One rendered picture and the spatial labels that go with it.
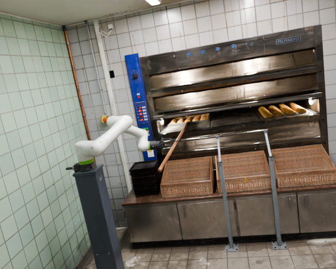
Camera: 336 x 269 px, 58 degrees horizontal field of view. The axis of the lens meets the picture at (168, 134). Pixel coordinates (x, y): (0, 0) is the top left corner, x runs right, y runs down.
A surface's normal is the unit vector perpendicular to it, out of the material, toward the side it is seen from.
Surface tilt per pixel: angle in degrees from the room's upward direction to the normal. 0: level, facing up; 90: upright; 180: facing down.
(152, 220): 90
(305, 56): 70
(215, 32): 90
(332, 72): 90
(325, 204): 90
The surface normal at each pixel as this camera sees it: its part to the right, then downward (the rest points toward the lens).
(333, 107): -0.16, 0.23
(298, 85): -0.21, -0.11
